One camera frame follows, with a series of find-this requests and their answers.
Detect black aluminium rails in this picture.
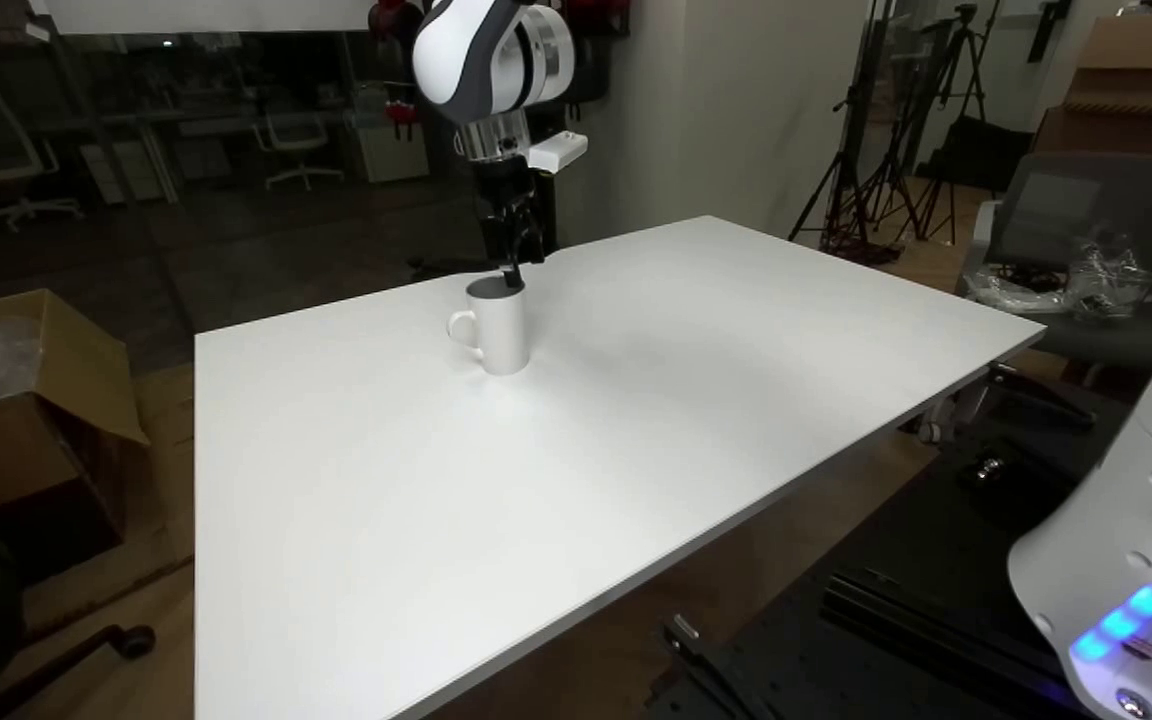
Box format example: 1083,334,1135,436
820,571,1071,720

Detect white ceramic mug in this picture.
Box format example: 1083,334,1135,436
442,271,537,381

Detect black camera tripod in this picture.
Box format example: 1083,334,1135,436
915,0,999,191
789,14,931,266

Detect crumpled plastic bag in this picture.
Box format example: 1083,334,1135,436
969,224,1152,322

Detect white drawer cabinet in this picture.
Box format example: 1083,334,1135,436
346,110,436,187

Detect white whiteboard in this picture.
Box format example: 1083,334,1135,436
41,0,380,38

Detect small metal clamp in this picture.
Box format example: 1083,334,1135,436
659,612,714,658

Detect black rod with knob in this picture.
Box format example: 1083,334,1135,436
0,619,159,720

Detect open cardboard box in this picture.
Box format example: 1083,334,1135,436
0,286,153,563

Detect stacked cardboard boxes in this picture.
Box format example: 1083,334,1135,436
1030,5,1152,160

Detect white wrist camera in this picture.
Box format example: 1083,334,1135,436
523,129,591,176

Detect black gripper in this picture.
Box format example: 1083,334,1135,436
473,155,561,296

